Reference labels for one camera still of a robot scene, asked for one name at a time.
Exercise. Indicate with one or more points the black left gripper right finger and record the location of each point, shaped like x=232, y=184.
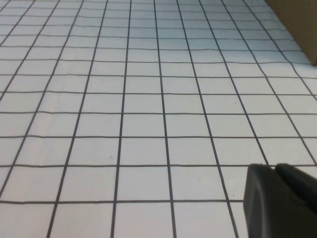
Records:
x=302, y=186

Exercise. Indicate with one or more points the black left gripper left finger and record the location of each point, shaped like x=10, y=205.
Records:
x=267, y=210

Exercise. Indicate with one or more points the brown cardboard shoe box drawer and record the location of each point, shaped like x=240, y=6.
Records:
x=299, y=27

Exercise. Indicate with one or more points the white black-grid table cover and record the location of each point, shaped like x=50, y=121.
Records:
x=123, y=111

